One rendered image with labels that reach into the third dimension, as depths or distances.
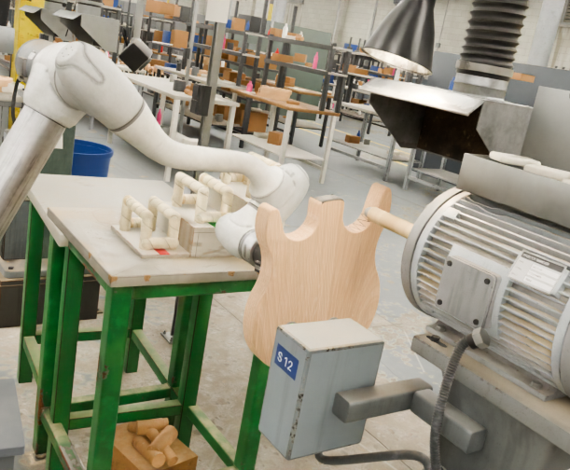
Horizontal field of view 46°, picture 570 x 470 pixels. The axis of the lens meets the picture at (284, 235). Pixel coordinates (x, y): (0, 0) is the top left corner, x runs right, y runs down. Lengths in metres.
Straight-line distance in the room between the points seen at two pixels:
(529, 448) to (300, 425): 0.34
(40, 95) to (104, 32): 1.63
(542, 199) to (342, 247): 0.54
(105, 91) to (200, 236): 0.65
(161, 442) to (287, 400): 1.35
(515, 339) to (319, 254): 0.52
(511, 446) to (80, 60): 1.05
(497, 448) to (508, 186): 0.41
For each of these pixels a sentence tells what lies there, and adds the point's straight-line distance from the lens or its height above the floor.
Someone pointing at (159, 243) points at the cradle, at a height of 0.96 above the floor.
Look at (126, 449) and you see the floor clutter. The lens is 2.50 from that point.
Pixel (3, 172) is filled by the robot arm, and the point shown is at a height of 1.19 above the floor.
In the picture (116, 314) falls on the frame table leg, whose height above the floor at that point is 0.82.
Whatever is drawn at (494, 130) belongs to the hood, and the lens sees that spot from 1.26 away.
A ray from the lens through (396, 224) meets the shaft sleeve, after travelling 1.36.
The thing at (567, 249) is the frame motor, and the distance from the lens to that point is 1.05.
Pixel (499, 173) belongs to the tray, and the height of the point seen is 1.42.
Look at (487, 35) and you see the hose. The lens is 1.32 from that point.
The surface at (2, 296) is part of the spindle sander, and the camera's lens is 3.52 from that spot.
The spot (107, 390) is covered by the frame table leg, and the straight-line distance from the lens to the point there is 1.89.
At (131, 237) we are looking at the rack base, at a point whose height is 0.94.
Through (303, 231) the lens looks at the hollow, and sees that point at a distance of 1.41.
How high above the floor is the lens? 1.55
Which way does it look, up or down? 16 degrees down
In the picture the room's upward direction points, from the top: 10 degrees clockwise
